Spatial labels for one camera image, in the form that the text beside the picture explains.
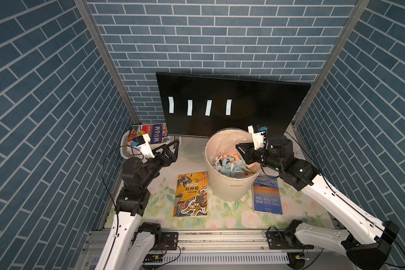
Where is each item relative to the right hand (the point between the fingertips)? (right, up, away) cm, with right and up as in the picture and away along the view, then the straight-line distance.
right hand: (239, 146), depth 68 cm
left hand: (-24, +1, -3) cm, 24 cm away
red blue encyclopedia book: (-46, +7, +34) cm, 57 cm away
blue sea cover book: (+17, -27, +19) cm, 37 cm away
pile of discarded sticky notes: (-1, -10, +17) cm, 20 cm away
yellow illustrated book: (-22, -27, +19) cm, 39 cm away
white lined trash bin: (-4, -12, -5) cm, 14 cm away
